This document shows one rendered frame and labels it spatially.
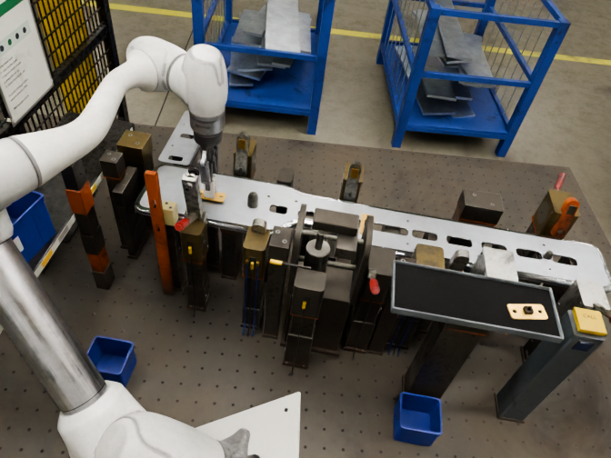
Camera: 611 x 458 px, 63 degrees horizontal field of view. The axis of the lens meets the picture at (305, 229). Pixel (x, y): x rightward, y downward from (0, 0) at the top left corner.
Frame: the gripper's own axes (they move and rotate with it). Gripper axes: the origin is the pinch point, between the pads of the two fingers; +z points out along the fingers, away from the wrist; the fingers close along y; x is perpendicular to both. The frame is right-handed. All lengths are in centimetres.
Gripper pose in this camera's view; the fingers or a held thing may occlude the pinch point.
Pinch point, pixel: (210, 185)
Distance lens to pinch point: 148.0
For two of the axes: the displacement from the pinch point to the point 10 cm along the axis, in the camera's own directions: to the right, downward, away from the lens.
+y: -1.4, 7.1, -6.9
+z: -1.0, 6.8, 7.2
